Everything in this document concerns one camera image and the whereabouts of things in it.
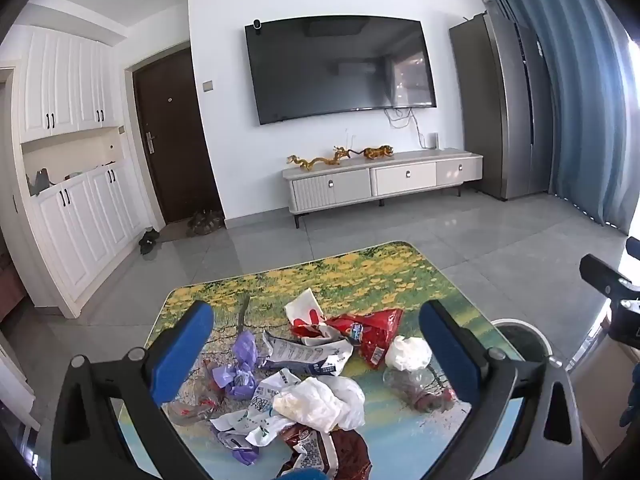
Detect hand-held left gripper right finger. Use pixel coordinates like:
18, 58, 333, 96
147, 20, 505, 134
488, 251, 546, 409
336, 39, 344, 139
419, 300, 598, 480

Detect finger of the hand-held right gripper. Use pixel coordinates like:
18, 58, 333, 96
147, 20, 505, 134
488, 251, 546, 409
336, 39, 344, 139
579, 254, 640, 306

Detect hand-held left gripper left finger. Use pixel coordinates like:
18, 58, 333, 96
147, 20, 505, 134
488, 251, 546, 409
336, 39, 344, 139
50, 300, 216, 480

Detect purple wrapper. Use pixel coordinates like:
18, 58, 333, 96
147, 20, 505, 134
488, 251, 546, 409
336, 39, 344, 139
210, 365, 259, 401
232, 330, 259, 369
217, 430, 261, 466

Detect clear wrapper with red print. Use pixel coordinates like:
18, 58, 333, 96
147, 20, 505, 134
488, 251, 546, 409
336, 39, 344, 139
167, 390, 224, 426

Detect red snack bag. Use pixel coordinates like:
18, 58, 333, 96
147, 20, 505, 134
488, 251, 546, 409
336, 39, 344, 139
325, 307, 405, 370

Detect white round trash can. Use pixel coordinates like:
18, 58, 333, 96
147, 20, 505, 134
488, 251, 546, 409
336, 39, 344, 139
490, 317, 557, 367

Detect white plastic bag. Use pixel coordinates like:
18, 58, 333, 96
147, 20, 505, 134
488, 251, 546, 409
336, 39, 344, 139
272, 375, 367, 434

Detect white crumpled tissue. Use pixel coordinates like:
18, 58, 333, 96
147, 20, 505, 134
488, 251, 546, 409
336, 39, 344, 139
384, 335, 432, 372

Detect crushed clear plastic bottle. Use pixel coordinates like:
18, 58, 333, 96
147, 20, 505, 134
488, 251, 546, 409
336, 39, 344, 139
382, 362, 459, 414

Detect beige furniture panel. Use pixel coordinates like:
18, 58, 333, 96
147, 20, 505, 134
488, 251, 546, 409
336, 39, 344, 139
570, 332, 640, 480

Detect white wrapper with green print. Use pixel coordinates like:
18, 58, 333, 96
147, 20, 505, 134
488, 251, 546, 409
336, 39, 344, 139
210, 367, 302, 449

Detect black shoes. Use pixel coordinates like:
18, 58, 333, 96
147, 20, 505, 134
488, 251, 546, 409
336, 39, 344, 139
138, 228, 161, 256

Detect white wrapper with grey print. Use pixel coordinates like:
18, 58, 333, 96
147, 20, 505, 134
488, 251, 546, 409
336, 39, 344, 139
260, 330, 354, 377

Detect red and white wrapper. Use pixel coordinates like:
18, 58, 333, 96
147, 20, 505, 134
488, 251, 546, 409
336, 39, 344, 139
283, 287, 332, 342

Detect brown shoes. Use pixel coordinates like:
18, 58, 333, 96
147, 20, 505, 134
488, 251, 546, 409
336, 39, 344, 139
185, 208, 226, 237

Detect brown snack bag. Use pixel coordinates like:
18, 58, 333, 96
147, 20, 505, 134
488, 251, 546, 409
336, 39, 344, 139
277, 422, 374, 480

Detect white lower cabinet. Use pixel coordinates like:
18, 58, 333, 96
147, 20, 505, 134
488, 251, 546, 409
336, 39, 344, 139
22, 159, 157, 319

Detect blue curtain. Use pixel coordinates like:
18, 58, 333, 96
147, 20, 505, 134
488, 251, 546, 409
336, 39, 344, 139
487, 0, 637, 237

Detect white television stand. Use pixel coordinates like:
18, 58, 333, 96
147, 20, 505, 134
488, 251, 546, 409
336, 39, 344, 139
281, 147, 485, 230

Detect grey refrigerator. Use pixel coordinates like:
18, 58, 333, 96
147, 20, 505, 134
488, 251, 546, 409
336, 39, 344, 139
448, 10, 557, 202

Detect dark brown entrance door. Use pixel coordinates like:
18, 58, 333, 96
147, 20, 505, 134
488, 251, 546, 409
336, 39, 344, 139
131, 47, 227, 227

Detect golden dragon figurine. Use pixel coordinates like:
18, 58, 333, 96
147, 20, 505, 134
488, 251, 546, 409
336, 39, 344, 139
286, 145, 366, 169

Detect dark grey item on shelf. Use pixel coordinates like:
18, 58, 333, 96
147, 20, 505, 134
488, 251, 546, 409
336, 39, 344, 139
26, 167, 54, 197

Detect hanging television cables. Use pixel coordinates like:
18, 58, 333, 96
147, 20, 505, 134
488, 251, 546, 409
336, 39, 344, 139
384, 106, 432, 149

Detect white upper wall cabinet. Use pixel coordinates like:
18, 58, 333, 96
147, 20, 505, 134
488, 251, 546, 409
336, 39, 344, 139
19, 25, 122, 144

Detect wall-mounted black television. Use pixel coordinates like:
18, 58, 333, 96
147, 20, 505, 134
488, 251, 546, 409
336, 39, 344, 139
244, 16, 437, 127

